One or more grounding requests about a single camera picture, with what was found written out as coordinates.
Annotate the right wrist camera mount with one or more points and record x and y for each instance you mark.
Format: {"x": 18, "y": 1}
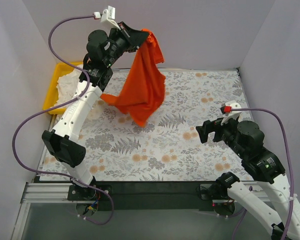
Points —
{"x": 230, "y": 111}

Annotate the yellow plastic bin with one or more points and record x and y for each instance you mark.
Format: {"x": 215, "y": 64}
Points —
{"x": 51, "y": 92}

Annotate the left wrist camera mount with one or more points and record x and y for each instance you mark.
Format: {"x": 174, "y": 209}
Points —
{"x": 107, "y": 18}

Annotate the floral table mat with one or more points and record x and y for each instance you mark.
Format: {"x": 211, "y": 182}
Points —
{"x": 168, "y": 148}

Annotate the white t shirt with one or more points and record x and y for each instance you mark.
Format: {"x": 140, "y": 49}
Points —
{"x": 65, "y": 87}

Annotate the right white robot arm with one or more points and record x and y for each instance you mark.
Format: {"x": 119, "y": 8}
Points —
{"x": 245, "y": 139}

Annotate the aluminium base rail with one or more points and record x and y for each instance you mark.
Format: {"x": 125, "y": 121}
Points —
{"x": 45, "y": 193}

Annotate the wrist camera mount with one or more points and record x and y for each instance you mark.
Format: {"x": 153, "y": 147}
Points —
{"x": 107, "y": 18}
{"x": 230, "y": 111}

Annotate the orange t shirt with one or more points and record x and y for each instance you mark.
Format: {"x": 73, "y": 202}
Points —
{"x": 144, "y": 89}

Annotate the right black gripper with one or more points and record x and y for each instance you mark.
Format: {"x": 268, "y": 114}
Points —
{"x": 215, "y": 129}

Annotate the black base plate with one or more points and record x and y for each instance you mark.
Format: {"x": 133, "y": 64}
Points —
{"x": 161, "y": 195}

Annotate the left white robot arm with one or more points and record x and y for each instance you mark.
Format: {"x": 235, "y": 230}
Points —
{"x": 103, "y": 49}

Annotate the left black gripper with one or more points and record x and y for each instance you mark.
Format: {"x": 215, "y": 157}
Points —
{"x": 127, "y": 38}

